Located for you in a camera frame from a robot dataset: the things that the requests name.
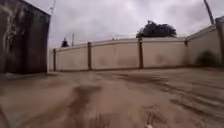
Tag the thin pole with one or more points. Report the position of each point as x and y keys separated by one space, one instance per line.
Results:
x=72 y=40

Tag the small dark tree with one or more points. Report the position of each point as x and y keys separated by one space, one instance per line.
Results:
x=65 y=43

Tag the large dark tree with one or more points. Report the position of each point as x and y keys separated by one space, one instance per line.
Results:
x=156 y=30

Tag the dark building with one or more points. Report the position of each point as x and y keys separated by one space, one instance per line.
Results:
x=23 y=40

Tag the leaning pole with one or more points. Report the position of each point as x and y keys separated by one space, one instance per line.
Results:
x=209 y=12

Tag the beige wall with brown posts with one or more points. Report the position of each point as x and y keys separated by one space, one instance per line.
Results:
x=115 y=53

